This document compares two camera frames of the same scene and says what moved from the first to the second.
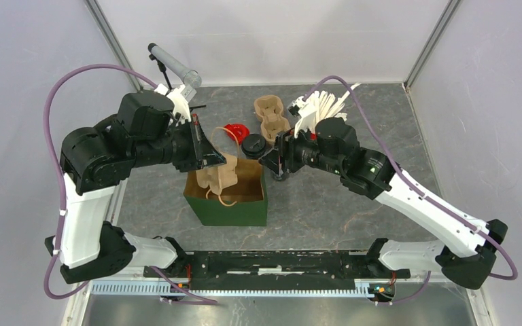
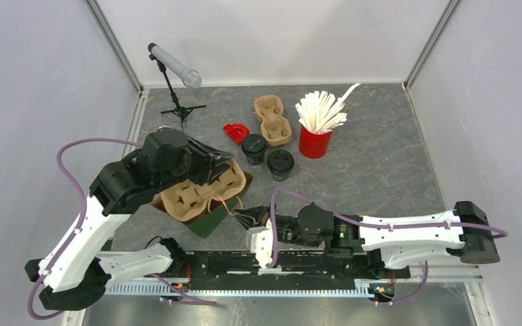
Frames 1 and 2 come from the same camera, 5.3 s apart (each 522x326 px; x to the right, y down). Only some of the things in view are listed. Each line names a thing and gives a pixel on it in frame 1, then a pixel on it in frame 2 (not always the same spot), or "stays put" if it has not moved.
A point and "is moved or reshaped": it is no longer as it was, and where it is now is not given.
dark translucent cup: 253,146 stays put
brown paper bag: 242,203 → 213,208
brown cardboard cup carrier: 269,109 stays put
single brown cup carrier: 219,176 is moved or reshaped
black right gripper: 274,159 → 253,216
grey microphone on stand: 164,60 stays put
